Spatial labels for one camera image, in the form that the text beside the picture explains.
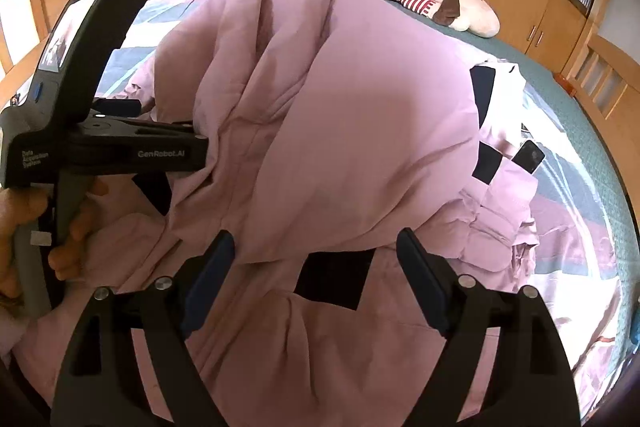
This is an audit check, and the pink coat with black stripes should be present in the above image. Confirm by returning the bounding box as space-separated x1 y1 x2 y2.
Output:
14 0 549 427

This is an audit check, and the person's left hand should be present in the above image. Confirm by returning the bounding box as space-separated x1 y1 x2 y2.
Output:
1 179 108 309

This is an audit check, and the plaid bed sheet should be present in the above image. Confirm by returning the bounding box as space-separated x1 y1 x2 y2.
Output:
94 0 640 423

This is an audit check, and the wooden bed headboard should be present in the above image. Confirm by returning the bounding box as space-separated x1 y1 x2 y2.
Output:
555 23 639 194

